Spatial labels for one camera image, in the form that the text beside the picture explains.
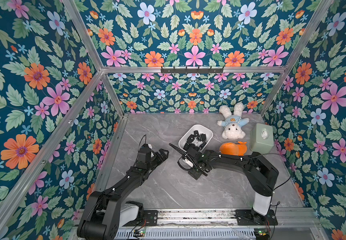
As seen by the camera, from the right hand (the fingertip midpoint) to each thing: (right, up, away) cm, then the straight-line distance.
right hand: (196, 169), depth 89 cm
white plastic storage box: (+10, +22, +13) cm, 28 cm away
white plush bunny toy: (+26, +29, +10) cm, 40 cm away
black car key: (+1, +22, +15) cm, 26 cm away
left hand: (-18, +10, -2) cm, 20 cm away
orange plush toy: (+28, +12, +2) cm, 30 cm away
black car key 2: (-3, +18, +12) cm, 22 cm away
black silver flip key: (+6, +19, +15) cm, 25 cm away
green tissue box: (+43, +19, +6) cm, 48 cm away
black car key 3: (+5, +14, +8) cm, 17 cm away
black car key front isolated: (-6, +13, +9) cm, 17 cm away
